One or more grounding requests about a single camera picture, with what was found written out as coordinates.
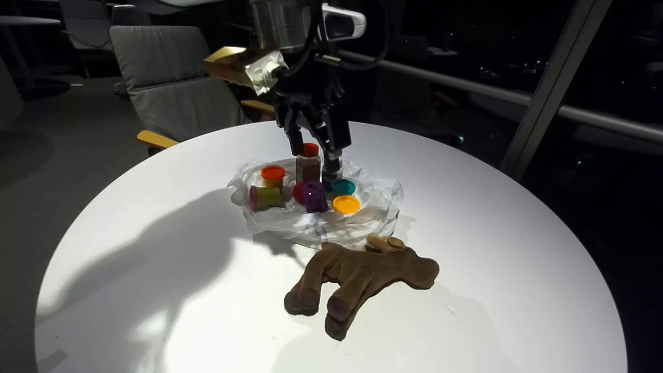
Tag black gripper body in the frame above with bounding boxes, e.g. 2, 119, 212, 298
273, 59, 352, 137

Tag spice jar red lid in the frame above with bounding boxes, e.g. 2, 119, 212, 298
294, 142, 323, 187

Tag yellow tub red-orange lid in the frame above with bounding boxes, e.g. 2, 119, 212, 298
260, 165, 289, 192

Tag purple tub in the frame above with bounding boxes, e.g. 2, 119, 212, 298
292, 180, 331, 214

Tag yellow tub orange lid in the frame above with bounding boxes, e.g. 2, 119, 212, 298
331, 194, 364, 220

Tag brown plush moose toy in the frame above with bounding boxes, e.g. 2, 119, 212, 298
282, 235, 442, 343

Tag brown cardboard wrist box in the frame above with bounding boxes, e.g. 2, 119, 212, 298
202, 44, 290, 98

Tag crumpled clear plastic bag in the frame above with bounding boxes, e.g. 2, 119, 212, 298
225, 153, 406, 251

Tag grey chair wooden armrests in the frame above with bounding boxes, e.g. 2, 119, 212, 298
107, 25, 282, 151

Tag grey metal window railing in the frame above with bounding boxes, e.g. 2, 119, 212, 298
338, 49, 663, 144

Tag grey diagonal pillar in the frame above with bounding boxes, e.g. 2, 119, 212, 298
502, 0, 613, 179

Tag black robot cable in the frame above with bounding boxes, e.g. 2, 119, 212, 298
292, 0, 390, 75

